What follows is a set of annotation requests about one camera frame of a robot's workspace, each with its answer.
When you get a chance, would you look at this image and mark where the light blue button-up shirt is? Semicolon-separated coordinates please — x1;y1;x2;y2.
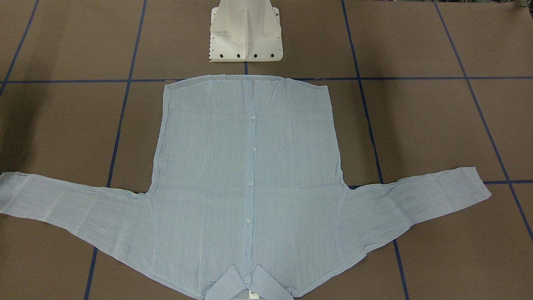
1;75;491;300

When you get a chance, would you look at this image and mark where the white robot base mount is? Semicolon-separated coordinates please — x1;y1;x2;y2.
208;0;284;62

